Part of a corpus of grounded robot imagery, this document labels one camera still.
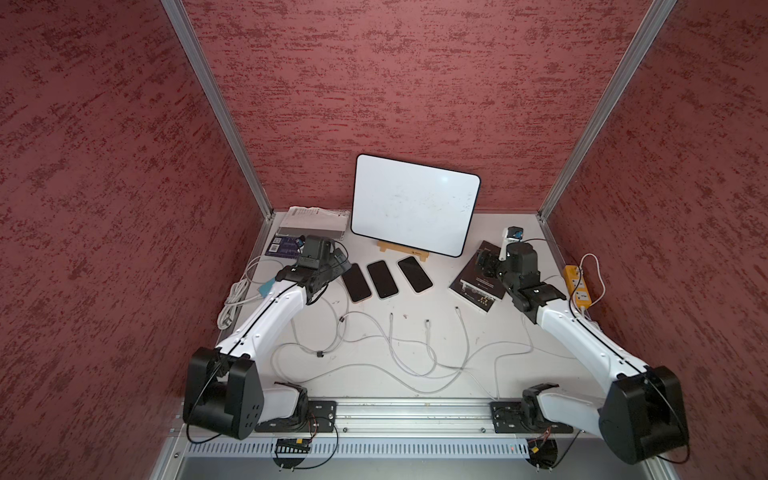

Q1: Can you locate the phone with pink case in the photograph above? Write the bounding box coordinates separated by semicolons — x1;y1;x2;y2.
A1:
341;263;372;303

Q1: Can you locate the black phone on right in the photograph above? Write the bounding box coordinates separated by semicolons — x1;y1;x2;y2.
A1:
397;256;433;293

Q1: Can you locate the wooden board stand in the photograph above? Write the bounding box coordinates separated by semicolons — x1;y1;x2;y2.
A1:
377;240;430;262

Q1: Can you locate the orange power strip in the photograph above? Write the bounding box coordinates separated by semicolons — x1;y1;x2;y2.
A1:
563;265;593;311

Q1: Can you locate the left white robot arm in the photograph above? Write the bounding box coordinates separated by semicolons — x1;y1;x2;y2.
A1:
182;238;351;440

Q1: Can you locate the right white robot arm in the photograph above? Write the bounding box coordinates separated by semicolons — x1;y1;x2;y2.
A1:
479;240;690;464

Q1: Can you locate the white power strip cord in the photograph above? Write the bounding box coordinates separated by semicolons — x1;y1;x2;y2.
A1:
577;252;607;307

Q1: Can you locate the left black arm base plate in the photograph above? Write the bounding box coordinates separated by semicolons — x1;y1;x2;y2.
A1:
254;400;338;435

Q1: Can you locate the white coiled cable left edge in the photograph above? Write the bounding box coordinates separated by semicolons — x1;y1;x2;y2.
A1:
215;256;283;331

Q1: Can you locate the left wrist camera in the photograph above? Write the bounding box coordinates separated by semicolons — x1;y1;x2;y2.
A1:
297;235;334;270

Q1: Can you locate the purple and grey booklet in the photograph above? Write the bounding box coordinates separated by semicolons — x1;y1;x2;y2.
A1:
264;206;350;259

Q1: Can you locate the teal flat card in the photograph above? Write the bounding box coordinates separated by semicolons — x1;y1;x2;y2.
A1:
257;279;275;298

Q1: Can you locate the aluminium corner post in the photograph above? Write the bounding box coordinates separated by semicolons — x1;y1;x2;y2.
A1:
537;0;676;224
161;0;274;221

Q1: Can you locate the aluminium front rail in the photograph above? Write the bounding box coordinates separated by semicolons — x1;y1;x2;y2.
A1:
167;395;658;440

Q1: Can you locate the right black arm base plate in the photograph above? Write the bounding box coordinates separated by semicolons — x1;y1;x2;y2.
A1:
489;401;574;435

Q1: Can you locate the right aluminium corner post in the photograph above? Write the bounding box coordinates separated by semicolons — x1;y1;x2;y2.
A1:
537;0;676;224

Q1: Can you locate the left aluminium corner post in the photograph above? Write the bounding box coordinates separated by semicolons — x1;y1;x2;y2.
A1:
161;0;274;221

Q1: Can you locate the phone with white case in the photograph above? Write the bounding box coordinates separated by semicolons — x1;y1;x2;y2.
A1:
367;260;399;299

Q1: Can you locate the white board with black frame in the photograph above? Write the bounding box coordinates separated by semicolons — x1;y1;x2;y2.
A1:
350;154;481;258

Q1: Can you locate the dark brown book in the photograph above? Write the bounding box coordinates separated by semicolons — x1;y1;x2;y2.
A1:
449;241;506;313

